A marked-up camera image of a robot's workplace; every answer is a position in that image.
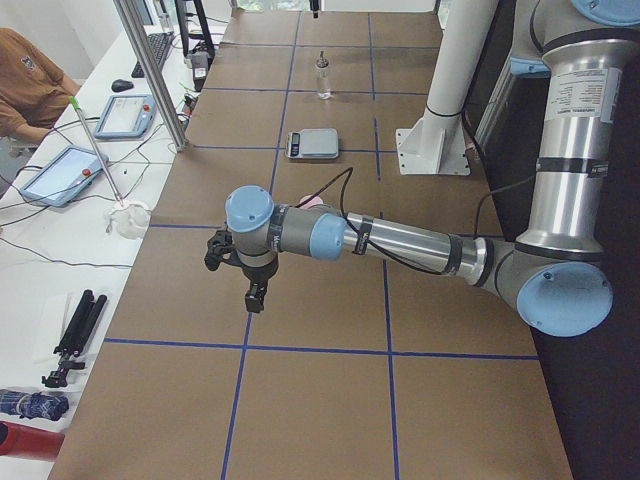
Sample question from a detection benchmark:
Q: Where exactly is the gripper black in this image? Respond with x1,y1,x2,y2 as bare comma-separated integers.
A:
237,250,278,313

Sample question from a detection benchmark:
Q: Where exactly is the clear glass sauce bottle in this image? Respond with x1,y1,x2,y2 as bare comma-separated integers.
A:
315,51,331,100

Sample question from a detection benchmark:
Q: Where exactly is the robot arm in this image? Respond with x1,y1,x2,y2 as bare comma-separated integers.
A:
205,1,639,337

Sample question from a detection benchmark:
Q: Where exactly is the digital kitchen scale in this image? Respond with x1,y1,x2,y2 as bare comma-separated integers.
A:
286,128,339,160

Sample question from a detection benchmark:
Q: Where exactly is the black power adapter box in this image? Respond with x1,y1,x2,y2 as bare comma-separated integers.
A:
190,50,211,92

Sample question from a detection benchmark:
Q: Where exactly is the black keyboard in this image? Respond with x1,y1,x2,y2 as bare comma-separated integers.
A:
147,33,174,70

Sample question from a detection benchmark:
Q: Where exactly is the black folded tripod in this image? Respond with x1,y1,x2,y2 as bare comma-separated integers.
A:
41,289,107,388

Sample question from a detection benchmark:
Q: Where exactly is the black computer mouse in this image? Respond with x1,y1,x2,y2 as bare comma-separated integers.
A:
111,79,134,93

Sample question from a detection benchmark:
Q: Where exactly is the far blue teach pendant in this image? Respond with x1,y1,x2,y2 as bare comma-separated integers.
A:
94,94,156,140

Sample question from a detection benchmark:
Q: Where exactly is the blue teach pendant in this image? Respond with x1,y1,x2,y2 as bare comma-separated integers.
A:
19,145,102,207
94,94,156,140

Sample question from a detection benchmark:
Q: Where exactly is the near blue teach pendant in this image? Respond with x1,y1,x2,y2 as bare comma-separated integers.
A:
19,145,102,207

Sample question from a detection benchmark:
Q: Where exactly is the blue folded umbrella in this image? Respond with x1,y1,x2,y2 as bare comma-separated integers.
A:
1,389,69,421

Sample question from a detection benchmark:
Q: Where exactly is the metal rod green tip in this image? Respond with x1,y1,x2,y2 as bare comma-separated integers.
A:
68,96,125,210

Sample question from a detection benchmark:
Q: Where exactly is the red bottle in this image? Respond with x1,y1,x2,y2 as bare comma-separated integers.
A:
1,421,65,462

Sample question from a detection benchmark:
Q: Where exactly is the person in orange shirt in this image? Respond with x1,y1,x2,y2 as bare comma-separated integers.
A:
1,28,80,145

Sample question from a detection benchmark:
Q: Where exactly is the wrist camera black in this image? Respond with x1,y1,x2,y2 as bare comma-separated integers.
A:
204,229,242,271

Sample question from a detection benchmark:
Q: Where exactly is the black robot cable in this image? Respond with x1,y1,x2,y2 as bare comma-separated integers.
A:
305,167,451,277

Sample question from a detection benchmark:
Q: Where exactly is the aluminium frame post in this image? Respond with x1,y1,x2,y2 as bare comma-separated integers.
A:
113,0,188,152

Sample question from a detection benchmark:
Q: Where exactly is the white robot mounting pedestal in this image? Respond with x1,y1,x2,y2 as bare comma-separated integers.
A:
396,0,498,176

